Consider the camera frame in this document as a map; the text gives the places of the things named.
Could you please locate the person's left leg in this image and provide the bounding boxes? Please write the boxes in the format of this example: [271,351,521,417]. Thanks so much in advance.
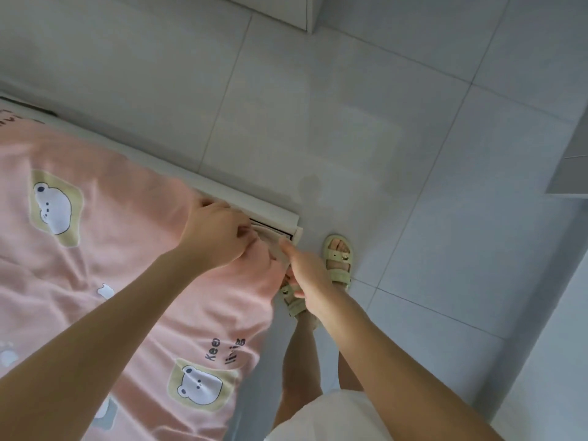
[274,307,325,428]

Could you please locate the person's right leg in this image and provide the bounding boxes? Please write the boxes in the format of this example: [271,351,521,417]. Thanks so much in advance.
[336,349,367,393]

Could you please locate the person's leg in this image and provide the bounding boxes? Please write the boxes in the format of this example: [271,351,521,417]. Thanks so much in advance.
[274,307,325,428]
[336,349,367,393]

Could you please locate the person's white shorts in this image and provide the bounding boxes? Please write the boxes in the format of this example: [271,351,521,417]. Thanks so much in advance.
[265,388,396,441]

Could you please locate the person's left forearm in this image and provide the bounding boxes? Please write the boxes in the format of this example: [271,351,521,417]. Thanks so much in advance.
[0,247,208,441]

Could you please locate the person's right forearm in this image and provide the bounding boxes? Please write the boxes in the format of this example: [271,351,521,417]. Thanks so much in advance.
[312,289,503,441]

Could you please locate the person's right hand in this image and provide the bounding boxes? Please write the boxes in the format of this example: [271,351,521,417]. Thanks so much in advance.
[278,239,344,319]

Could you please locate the pink bear print bedsheet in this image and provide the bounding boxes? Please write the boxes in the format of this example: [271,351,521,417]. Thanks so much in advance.
[0,110,290,441]

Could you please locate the white wardrobe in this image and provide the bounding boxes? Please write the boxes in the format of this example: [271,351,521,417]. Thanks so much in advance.
[216,0,327,35]

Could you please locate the person's left hand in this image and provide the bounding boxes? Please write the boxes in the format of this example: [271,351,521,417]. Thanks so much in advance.
[175,199,263,276]

